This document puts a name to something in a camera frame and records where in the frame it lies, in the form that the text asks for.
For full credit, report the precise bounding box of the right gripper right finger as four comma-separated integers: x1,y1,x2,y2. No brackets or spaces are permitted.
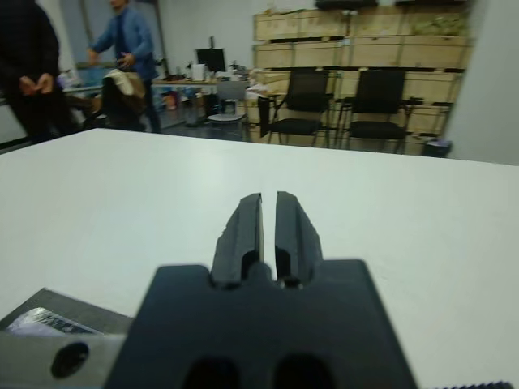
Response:
275,190,324,285

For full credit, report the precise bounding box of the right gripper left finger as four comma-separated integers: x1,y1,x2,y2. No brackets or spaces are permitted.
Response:
212,192,264,287

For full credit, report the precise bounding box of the grey swivel chair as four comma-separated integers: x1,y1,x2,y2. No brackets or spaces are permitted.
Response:
207,87,247,126

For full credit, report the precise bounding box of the black mesh office chair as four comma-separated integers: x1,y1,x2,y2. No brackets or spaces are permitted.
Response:
338,69,414,154
259,68,336,145

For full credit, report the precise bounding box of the small black floor bin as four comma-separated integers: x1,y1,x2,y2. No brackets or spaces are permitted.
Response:
423,138,452,157

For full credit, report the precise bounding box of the wooden top desk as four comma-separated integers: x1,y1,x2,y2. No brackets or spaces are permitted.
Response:
153,76,251,87

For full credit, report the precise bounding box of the black swivel chair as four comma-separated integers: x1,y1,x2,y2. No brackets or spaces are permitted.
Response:
84,68,148,131

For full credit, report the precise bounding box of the black computer monitor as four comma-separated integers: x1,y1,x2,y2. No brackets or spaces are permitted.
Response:
195,47,226,73

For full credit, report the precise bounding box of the beige jacket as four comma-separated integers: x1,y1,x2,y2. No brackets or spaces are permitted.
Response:
105,68,146,105

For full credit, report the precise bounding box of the person in blue shirt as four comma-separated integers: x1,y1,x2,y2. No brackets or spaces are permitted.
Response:
87,0,161,133

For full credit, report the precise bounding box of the flat black case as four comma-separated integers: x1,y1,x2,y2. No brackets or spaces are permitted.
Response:
395,0,467,7

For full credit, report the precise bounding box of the person in black clothes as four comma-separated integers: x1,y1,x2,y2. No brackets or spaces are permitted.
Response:
0,0,78,143

